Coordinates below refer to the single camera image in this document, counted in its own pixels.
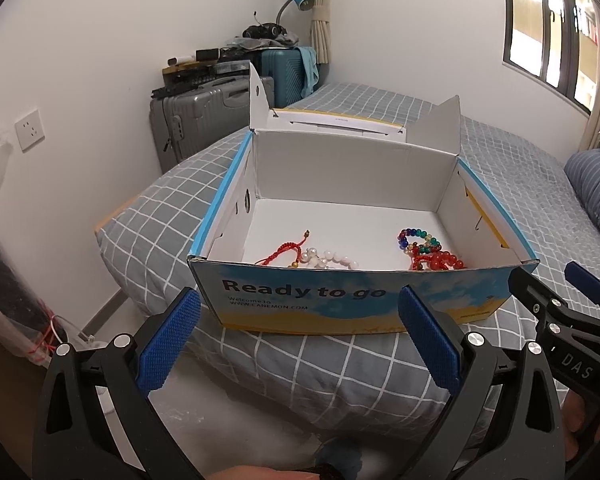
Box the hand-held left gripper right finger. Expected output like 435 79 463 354
397 285 568 480

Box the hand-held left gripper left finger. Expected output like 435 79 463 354
32 286 211 480

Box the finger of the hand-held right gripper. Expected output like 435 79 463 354
509 265 573 343
564 261 600 322

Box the multicolour glass bead bracelet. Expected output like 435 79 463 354
396 226 442 257

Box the blue and yellow cardboard box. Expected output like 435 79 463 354
187 62 541 337

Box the pale pink bead bracelet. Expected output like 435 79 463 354
300 246 363 271

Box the person's right hand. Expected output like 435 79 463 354
560 387 600 442

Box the blue striped pillow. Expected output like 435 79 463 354
564 149 600 233

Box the grey checked bed sheet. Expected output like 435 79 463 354
95 81 600 443

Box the person's bare leg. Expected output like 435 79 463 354
200 465 326 480

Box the clear plastic bag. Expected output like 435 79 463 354
0 122 63 368

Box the grey suitcase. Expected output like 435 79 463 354
148 75 276 173

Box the window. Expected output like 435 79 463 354
501 0 600 117

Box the black keyboard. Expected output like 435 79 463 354
151 72 236 101

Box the wooden board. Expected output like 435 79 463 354
161 57 251 78

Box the teal suitcase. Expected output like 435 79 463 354
252 46 321 109

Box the teal cloth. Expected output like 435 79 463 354
295 46 322 97

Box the pile of dark gear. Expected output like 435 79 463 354
220 10 301 53

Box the beige tied curtain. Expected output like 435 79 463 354
302 0 337 66

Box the blue desk lamp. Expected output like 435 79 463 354
275 0 315 31

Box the white wall socket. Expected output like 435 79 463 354
14 108 46 153

